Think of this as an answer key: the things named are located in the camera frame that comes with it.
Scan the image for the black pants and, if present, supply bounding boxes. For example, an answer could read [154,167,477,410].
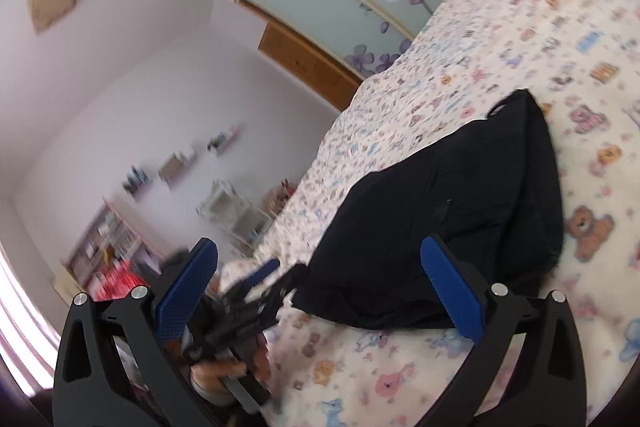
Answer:
[292,90,564,331]

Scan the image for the floral cartoon bed sheet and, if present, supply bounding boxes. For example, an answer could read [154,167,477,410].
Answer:
[222,0,639,426]

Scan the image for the pink white bookshelf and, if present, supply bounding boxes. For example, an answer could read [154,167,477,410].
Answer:
[53,200,163,303]

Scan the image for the person's left hand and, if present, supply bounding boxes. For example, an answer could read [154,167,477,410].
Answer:
[190,334,271,407]

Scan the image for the white wall shelf box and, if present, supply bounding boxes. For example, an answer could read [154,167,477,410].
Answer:
[122,166,150,197]
[206,124,243,157]
[157,150,198,187]

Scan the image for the white metal rack trolley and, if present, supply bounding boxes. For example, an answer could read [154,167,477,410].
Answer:
[196,179,272,257]

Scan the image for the brown wooden wardrobe side panel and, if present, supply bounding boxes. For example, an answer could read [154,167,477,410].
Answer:
[258,23,361,110]

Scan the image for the red patterned cloth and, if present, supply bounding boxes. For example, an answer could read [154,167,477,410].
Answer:
[93,269,146,301]

